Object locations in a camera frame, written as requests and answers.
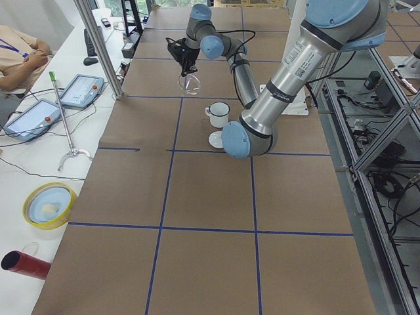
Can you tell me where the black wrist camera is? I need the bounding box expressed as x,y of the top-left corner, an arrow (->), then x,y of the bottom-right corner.
165,37 -> 186,63

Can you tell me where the white enamel cup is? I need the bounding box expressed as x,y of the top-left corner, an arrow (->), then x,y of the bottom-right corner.
205,102 -> 230,128

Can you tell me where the person in beige shirt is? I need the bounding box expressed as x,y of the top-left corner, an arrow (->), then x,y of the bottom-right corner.
0,24 -> 52,96

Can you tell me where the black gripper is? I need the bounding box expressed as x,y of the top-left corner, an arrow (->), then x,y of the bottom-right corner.
180,38 -> 200,76

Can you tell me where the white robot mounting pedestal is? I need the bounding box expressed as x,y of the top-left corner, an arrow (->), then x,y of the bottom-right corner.
259,0 -> 311,116

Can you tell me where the black computer mouse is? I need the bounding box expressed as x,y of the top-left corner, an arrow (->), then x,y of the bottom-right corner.
83,57 -> 98,66

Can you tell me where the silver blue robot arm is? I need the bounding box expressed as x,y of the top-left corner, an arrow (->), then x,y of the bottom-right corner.
167,0 -> 389,159

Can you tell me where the aluminium side rack frame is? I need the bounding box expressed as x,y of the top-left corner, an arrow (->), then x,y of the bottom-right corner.
314,6 -> 420,315

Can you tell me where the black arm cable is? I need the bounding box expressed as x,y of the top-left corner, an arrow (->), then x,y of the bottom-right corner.
216,29 -> 257,66

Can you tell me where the metal reacher grabber stick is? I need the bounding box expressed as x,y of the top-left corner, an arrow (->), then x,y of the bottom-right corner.
49,72 -> 93,172

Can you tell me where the teach pendant tablet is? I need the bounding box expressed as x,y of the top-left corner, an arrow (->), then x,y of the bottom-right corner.
60,74 -> 105,110
4,99 -> 61,141

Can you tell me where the near teach pendant tablet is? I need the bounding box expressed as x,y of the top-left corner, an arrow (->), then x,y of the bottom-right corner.
4,99 -> 61,141

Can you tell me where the aluminium frame post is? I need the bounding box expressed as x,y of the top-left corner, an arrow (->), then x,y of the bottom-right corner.
74,0 -> 123,100

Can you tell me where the black keyboard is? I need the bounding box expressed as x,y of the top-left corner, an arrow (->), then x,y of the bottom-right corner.
83,29 -> 96,57

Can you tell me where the grey power box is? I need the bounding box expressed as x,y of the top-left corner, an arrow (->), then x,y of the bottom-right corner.
121,31 -> 140,59

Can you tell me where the yellow rimmed blue bowl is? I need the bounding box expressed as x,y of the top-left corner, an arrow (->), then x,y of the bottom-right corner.
22,182 -> 78,230

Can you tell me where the black step ladder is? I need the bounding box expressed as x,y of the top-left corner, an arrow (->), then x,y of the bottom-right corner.
121,0 -> 143,37

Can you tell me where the red cardboard tube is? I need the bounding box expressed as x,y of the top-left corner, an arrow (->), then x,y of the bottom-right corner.
1,250 -> 51,280

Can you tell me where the far teach pendant tablet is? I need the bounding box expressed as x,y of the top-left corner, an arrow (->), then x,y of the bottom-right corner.
60,74 -> 105,110

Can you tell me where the clear plastic funnel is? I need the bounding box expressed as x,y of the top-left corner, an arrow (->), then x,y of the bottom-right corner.
178,73 -> 201,96

